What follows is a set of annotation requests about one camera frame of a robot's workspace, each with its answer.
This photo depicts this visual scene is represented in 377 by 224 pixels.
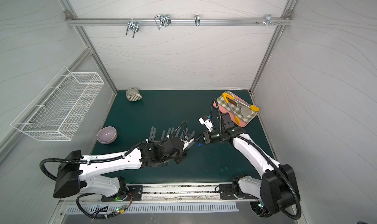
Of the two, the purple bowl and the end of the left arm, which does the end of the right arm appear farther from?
the purple bowl

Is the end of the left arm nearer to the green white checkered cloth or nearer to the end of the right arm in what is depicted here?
the end of the right arm

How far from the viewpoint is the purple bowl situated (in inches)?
34.7

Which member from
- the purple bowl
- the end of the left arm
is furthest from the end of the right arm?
the purple bowl
